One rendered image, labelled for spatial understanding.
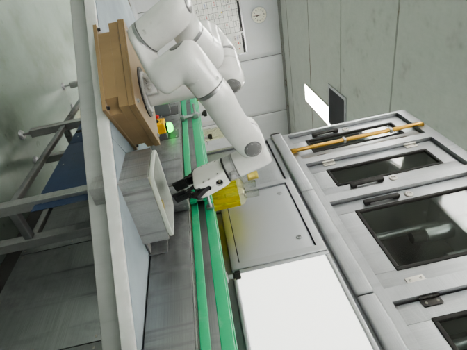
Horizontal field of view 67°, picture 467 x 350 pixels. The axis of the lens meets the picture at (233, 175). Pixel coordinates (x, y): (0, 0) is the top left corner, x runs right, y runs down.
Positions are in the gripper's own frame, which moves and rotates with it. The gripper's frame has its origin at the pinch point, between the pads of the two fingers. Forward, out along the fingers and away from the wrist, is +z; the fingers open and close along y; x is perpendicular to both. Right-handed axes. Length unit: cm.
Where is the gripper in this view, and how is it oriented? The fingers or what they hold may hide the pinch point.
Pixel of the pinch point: (180, 190)
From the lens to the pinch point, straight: 105.3
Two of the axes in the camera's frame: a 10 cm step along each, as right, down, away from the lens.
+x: -4.0, -7.3, -5.6
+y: -1.4, -5.5, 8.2
